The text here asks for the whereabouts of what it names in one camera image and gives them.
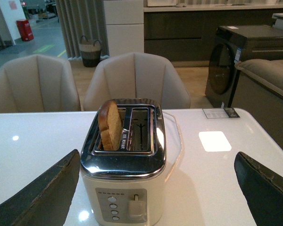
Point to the white toaster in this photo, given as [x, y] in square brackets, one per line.
[126, 186]

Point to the grey sofa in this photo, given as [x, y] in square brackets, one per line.
[260, 92]

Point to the red bin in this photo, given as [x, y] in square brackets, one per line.
[25, 30]

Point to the beige chair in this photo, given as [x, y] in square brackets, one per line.
[38, 83]
[137, 75]

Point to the woven basket with handles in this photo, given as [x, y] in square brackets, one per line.
[90, 51]

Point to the white pillar cabinet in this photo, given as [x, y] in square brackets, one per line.
[124, 25]

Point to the slice of brown bread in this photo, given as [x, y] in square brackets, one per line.
[110, 126]

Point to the beige chair right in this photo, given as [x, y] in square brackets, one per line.
[137, 75]

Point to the dark kitchen counter cabinet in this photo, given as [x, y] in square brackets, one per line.
[189, 35]

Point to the beige chair left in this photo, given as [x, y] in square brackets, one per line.
[38, 83]

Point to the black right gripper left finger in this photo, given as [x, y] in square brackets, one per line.
[46, 200]

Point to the white microwave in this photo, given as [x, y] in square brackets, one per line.
[161, 3]

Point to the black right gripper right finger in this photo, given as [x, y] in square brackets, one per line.
[262, 189]

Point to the grey curtain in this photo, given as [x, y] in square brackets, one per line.
[79, 18]

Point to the black label card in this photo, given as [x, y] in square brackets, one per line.
[215, 113]

